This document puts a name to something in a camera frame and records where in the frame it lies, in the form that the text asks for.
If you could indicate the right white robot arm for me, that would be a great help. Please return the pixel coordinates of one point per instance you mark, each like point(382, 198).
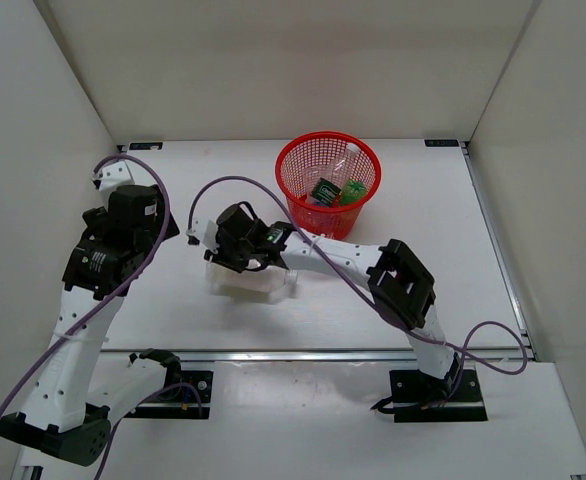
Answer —
point(391, 277)

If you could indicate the right dark table label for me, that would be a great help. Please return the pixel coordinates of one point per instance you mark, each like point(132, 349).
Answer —
point(441, 143)

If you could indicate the dark table label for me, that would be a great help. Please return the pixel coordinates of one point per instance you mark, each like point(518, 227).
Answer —
point(441, 143)
point(145, 146)

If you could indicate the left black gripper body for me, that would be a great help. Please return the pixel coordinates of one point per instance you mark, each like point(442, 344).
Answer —
point(154, 233)

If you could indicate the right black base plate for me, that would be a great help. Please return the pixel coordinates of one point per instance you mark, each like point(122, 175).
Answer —
point(414, 400)

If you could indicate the aluminium table edge rail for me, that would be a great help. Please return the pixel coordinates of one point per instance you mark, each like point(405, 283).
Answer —
point(295, 355)

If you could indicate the green plastic bottle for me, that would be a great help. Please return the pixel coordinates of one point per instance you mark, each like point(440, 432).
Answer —
point(352, 192)

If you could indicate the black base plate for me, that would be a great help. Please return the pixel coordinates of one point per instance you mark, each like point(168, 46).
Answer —
point(414, 400)
point(180, 403)

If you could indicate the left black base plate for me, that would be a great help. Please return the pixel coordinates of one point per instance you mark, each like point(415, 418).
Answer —
point(180, 403)

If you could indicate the large square clear bottle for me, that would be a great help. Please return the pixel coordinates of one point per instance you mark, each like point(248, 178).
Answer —
point(271, 285)

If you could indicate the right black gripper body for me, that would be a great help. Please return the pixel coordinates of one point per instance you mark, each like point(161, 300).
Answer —
point(239, 253)

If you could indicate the red plastic mesh bin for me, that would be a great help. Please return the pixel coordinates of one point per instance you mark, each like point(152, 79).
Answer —
point(316, 150)

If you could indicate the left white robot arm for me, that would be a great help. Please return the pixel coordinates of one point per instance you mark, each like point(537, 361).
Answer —
point(63, 416)

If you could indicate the left dark table label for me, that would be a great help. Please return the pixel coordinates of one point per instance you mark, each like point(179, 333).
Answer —
point(145, 146)

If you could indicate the green label clear bottle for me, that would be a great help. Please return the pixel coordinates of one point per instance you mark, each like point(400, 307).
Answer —
point(334, 177)

